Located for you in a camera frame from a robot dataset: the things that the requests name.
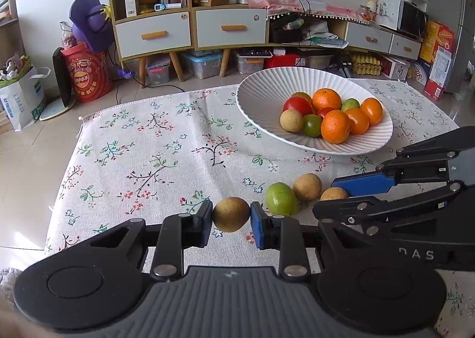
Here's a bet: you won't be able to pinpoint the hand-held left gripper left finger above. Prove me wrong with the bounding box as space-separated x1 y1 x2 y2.
87 200 214 281

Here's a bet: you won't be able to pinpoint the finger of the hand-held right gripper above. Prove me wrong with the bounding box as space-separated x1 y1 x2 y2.
312 181 467 237
331 126 475 198

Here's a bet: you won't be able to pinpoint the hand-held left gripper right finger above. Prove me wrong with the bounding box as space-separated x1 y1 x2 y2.
250 201 324 281

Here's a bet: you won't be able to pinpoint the brown longan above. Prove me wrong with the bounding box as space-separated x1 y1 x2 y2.
320 187 349 202
213 197 251 233
292 173 323 201
280 109 305 133

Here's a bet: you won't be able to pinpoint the orange tomato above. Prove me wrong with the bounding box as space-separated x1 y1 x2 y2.
344 108 370 135
360 98 384 126

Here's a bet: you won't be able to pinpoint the orange mandarin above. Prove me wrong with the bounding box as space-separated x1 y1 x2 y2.
312 88 343 112
321 110 351 145

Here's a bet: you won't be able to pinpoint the large dark green tomato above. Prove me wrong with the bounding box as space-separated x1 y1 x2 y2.
301 114 323 138

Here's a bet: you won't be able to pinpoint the white ribbed plate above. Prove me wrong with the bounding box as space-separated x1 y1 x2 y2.
235 67 394 155

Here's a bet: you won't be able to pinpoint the floral tablecloth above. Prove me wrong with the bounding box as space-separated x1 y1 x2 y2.
45 77 475 338

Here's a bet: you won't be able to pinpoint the egg tray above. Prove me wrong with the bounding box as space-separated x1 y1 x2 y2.
351 54 381 76

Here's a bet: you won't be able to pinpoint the red white carton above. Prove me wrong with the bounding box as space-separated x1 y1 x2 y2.
423 46 453 101

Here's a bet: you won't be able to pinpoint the low white drawer cabinet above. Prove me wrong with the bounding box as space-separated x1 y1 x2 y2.
345 21 422 61

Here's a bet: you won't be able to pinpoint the red box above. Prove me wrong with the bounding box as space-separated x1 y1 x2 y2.
264 54 307 70

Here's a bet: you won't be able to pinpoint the clear plastic storage box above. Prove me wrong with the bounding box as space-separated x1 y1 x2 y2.
235 49 274 74
146 58 172 87
182 52 224 80

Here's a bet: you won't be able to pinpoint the yellow red carton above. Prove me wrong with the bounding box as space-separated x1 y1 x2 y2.
419 20 455 64

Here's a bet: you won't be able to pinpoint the white microwave oven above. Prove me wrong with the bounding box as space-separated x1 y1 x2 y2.
376 0 430 40

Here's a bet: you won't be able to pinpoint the pink cloth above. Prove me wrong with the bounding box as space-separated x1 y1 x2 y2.
234 0 369 23

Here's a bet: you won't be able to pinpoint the red printed bucket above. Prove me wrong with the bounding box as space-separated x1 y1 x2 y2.
60 45 113 103

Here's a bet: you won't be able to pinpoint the silver refrigerator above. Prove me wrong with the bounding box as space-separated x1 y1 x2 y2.
423 0 475 94

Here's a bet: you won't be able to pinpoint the grey knitted rug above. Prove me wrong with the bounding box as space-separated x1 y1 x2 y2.
0 267 25 290

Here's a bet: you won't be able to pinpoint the black flat panel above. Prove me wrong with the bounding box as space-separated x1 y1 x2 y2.
52 47 77 109

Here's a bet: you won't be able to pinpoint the wooden cabinet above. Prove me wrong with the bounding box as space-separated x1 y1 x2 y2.
105 0 273 82

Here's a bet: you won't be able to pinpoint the white paper bag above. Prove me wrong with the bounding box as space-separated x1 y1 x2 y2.
0 65 50 133

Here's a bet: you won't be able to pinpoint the purple hat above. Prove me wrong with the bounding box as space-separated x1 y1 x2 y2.
69 0 114 52

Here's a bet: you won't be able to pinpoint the plush toys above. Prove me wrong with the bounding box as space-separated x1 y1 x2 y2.
0 55 32 81

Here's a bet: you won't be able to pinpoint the black floor cable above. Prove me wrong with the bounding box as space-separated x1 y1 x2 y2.
115 73 186 106

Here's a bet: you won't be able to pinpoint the white drawer orange handle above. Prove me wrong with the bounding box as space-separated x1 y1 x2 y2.
195 9 268 49
116 18 191 59

